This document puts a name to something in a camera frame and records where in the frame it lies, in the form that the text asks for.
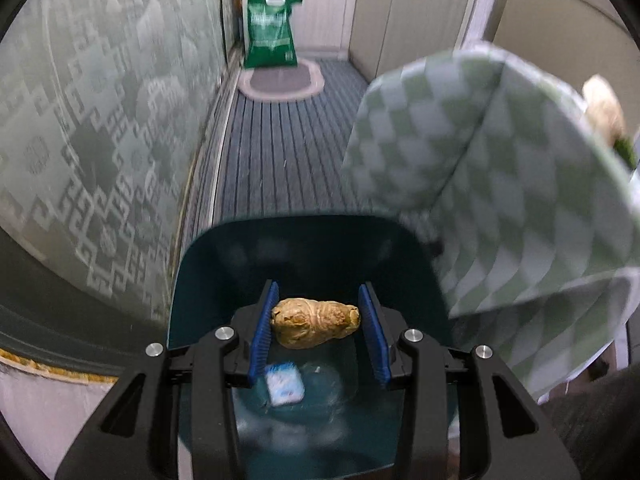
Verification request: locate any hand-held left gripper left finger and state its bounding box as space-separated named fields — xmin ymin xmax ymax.
xmin=54 ymin=280 xmax=280 ymax=480

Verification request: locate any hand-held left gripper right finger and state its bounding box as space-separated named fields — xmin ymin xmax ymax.
xmin=358 ymin=281 xmax=582 ymax=480

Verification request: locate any dark teal trash bin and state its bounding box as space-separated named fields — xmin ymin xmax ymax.
xmin=167 ymin=215 xmax=460 ymax=480

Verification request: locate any small white blue wrapper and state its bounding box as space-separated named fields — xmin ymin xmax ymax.
xmin=264 ymin=363 xmax=305 ymax=407

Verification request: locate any striped grey carpet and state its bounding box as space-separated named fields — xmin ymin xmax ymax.
xmin=178 ymin=58 xmax=373 ymax=271

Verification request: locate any green checkered tablecloth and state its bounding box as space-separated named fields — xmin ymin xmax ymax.
xmin=341 ymin=43 xmax=640 ymax=405

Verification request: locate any oval grey floor mat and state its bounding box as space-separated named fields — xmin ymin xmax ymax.
xmin=237 ymin=58 xmax=325 ymax=104

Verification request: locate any green printed bag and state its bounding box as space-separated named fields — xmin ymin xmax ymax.
xmin=243 ymin=0 xmax=304 ymax=70

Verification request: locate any beige cabinet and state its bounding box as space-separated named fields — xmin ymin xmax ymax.
xmin=348 ymin=0 xmax=487 ymax=82

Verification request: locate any beige fuzzy object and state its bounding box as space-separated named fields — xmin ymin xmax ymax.
xmin=582 ymin=74 xmax=628 ymax=145

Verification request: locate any white door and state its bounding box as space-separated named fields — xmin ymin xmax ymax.
xmin=240 ymin=0 xmax=361 ymax=56

